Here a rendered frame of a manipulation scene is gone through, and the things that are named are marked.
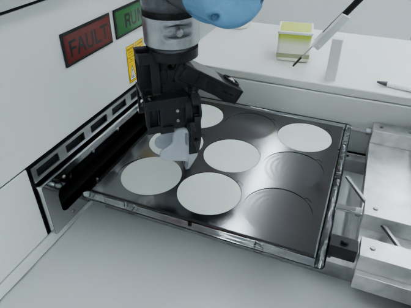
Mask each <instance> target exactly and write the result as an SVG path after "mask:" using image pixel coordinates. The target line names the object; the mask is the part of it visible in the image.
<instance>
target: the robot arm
mask: <svg viewBox="0 0 411 308"><path fill-rule="evenodd" d="M263 1H264V0H140V3H141V18H142V25H143V37H144V43H145V45H146V46H137V47H133V52H134V57H135V68H136V79H137V82H136V93H137V98H138V109H139V113H143V112H144V113H145V119H146V127H147V134H148V135H151V134H158V133H160V134H161V135H159V136H158V137H156V139H155V146H156V147H157V148H159V149H162V150H161V151H160V158H161V159H162V160H165V161H183V165H184V167H185V169H189V168H190V167H191V165H192V164H193V162H194V160H195V159H196V157H197V155H198V152H199V149H200V145H201V119H202V107H201V98H200V96H199V94H198V91H199V89H201V90H203V91H205V92H207V93H209V94H212V95H214V96H216V97H218V98H219V99H221V100H223V101H226V102H230V103H232V104H234V105H235V104H236V102H237V101H238V99H239V98H240V96H241V95H242V94H243V90H242V89H241V88H240V87H239V83H238V82H237V81H236V80H235V79H234V78H232V77H230V76H228V75H222V74H221V73H218V72H217V71H215V70H212V69H211V68H209V67H206V66H204V65H202V64H200V63H198V62H196V61H194V60H193V59H195V58H197V56H198V54H199V52H198V43H199V22H202V23H206V24H212V25H214V26H216V27H219V28H222V29H235V28H239V27H242V26H244V25H246V24H247V23H249V22H250V21H251V20H252V19H253V18H254V17H255V16H256V15H257V14H258V13H259V11H260V10H261V8H262V3H263ZM139 94H140V95H141V98H142V99H143V102H144V104H143V105H142V106H141V102H140V96H139Z"/></svg>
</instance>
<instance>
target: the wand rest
mask: <svg viewBox="0 0 411 308"><path fill-rule="evenodd" d="M344 10H345V9H343V10H342V11H341V12H340V14H339V15H338V16H337V17H338V18H337V17H336V18H337V19H336V18H335V19H336V20H335V19H334V20H335V21H334V20H333V21H334V22H333V23H332V24H331V25H330V24H329V25H330V26H329V25H328V26H329V27H328V26H327V27H328V28H327V27H326V28H327V29H326V28H325V29H326V30H325V29H324V30H325V31H324V30H323V31H324V32H323V31H322V32H321V33H320V34H319V35H318V36H317V37H316V38H315V39H314V43H313V44H312V45H311V46H312V47H314V48H315V49H317V50H319V49H321V48H322V47H323V46H324V45H325V44H326V43H327V42H328V41H329V40H330V39H331V38H332V37H333V39H332V43H331V48H330V55H329V58H328V64H327V71H326V74H325V80H327V81H335V79H336V75H337V72H338V66H339V61H340V57H341V51H342V48H343V43H344V37H345V36H344V35H335V34H336V33H337V32H338V31H339V30H340V29H341V28H342V27H343V26H344V25H345V24H346V23H347V22H348V21H349V20H350V15H348V16H347V15H345V14H343V13H342V12H343V11H344Z"/></svg>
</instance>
